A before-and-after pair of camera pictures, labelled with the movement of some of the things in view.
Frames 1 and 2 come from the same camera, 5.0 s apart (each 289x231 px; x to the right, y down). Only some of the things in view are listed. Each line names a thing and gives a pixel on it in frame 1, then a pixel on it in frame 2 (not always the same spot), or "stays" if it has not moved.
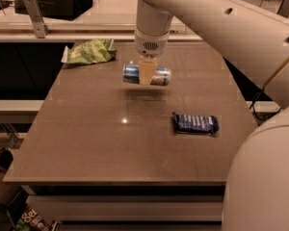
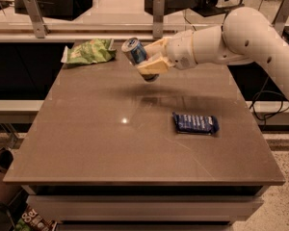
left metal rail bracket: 40,29 stays
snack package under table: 32,219 stays
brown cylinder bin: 1,162 stays
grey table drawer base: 130,206 stays
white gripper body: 150,44 → 180,52
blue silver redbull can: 131,75 → 135,52
